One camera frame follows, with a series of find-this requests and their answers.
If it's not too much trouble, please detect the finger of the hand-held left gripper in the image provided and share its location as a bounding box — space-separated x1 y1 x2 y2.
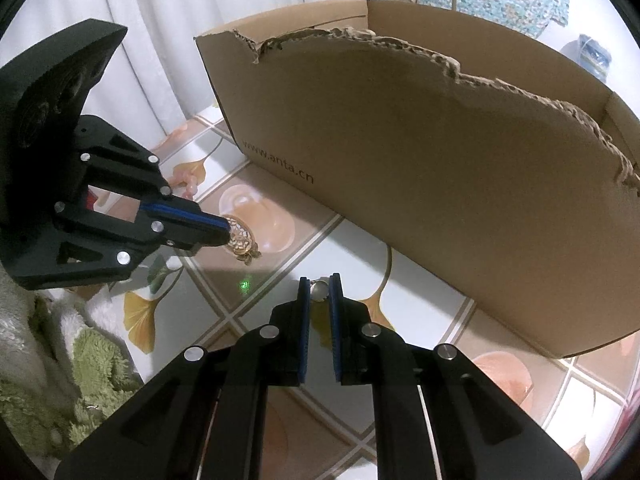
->
9 202 233 292
74 114 232 231

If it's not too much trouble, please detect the blue plastic container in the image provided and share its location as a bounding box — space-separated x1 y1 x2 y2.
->
577 34 613 81

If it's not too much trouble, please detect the white curtain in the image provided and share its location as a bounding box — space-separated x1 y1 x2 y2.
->
95 0 336 141

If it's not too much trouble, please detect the pink bead bracelet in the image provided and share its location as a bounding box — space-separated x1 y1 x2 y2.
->
169 169 202 197

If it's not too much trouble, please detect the white fluffy blanket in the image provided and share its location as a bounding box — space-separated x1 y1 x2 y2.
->
0 270 126 348

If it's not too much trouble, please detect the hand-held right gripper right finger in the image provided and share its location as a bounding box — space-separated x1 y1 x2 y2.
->
327 272 586 480

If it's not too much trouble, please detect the gold beaded bracelet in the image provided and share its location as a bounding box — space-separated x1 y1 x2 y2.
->
222 215 263 263

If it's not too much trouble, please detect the leaf print tablecloth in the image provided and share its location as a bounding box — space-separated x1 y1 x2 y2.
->
85 105 636 480

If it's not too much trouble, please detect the green fuzzy cloth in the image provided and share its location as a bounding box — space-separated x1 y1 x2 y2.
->
0 302 146 461

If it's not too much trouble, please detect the brown cardboard box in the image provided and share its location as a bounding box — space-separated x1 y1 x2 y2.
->
194 0 640 361

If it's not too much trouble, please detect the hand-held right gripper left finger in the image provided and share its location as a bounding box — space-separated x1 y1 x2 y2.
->
54 276 313 480

